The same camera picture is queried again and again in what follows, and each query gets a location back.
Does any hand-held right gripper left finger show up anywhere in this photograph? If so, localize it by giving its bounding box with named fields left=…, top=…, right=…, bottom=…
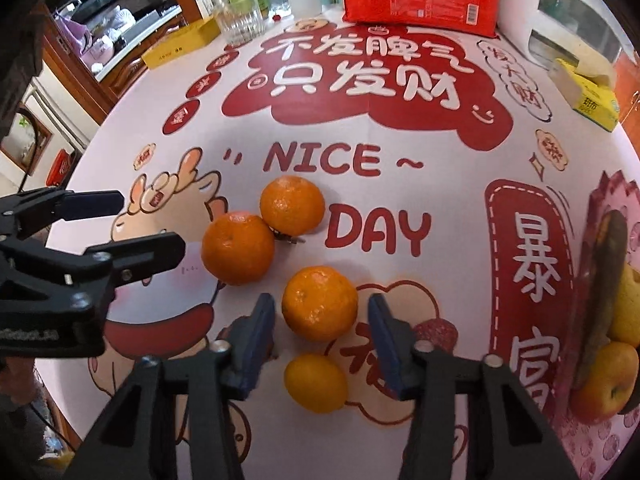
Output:
left=65, top=292, right=278, bottom=480

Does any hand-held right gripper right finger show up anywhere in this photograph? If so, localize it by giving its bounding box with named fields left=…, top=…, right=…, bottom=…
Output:
left=367, top=294, right=581, bottom=480

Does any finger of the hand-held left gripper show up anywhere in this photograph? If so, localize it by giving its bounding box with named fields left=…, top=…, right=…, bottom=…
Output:
left=0, top=187, right=125, bottom=241
left=0, top=232, right=187, bottom=312

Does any orange mandarin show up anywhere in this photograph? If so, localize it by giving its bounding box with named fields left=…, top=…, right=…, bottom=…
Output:
left=259, top=176, right=326, bottom=245
left=201, top=211, right=276, bottom=286
left=281, top=266, right=360, bottom=343

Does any pink plastic fruit bowl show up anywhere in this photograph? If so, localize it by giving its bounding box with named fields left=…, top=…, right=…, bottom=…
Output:
left=542, top=170, right=640, bottom=480

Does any red apple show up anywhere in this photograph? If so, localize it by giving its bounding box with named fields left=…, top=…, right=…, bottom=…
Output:
left=570, top=342, right=640, bottom=423

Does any brown overripe banana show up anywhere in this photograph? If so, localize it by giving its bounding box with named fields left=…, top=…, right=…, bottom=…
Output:
left=572, top=210, right=630, bottom=391

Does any yellow pear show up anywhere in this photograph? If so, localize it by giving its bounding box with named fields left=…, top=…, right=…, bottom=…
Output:
left=607, top=265, right=640, bottom=348

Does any red lychee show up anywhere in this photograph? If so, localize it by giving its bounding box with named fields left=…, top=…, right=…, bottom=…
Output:
left=414, top=319, right=459, bottom=356

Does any small yellow-orange mandarin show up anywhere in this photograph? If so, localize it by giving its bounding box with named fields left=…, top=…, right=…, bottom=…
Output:
left=283, top=353, right=349, bottom=408

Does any printed red and white tablecloth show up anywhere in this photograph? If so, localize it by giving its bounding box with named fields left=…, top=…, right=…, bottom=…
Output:
left=60, top=2, right=640, bottom=480

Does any brown kitchen counter cabinet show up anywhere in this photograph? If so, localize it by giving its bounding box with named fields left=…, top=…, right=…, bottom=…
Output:
left=42, top=0, right=196, bottom=126

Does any pink plastic bag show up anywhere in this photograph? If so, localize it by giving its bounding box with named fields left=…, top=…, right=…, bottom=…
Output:
left=55, top=10, right=126, bottom=73

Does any flat yellow box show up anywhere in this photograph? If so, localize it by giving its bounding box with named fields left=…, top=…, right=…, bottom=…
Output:
left=141, top=16, right=221, bottom=70

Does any clear glass tumbler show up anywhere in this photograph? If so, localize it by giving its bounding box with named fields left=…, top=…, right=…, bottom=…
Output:
left=210, top=0, right=266, bottom=47

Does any yellow tissue pack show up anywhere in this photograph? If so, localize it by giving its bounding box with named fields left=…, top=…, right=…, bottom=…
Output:
left=549, top=58, right=622, bottom=132

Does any orange wooden cabinet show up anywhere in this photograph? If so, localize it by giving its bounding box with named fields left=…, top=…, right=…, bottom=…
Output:
left=612, top=45, right=640, bottom=126

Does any white countertop appliance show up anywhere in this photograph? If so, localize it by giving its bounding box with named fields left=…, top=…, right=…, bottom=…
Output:
left=497, top=0, right=631, bottom=66

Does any wooden picture frame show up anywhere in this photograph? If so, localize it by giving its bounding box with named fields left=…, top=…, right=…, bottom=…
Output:
left=0, top=105, right=53, bottom=176

